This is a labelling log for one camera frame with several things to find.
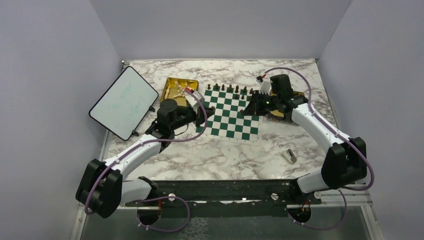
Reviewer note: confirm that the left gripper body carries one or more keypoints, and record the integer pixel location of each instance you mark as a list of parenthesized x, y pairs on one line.
[(199, 119)]

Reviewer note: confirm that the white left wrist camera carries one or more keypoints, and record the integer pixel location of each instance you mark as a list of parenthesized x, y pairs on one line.
[(194, 98)]

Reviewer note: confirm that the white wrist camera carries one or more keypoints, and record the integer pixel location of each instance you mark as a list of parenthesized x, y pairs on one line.
[(265, 84), (194, 98)]

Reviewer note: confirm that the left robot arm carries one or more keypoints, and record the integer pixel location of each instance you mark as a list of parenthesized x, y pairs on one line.
[(104, 185)]

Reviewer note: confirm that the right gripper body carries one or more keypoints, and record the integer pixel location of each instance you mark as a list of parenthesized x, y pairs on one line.
[(262, 103)]

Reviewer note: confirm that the black mounting rail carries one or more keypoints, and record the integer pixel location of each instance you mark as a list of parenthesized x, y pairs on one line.
[(225, 198)]

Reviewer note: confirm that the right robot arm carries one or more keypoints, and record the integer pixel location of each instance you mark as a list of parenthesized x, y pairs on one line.
[(343, 163)]

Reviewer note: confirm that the green white chess board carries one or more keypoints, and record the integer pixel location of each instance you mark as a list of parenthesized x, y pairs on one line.
[(228, 124)]

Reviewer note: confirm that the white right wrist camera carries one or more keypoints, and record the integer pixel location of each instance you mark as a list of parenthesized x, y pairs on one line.
[(265, 84)]

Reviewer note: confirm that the small whiteboard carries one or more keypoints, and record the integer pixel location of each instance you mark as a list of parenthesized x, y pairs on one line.
[(125, 103)]

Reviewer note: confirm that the beige black small device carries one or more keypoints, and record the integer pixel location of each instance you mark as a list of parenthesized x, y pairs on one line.
[(289, 156)]

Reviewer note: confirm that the gold tin with light pieces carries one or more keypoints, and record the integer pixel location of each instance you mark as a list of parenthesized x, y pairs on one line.
[(174, 89)]

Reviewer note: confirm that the gold tin with dark pieces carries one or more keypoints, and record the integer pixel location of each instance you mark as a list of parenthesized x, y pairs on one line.
[(278, 117)]

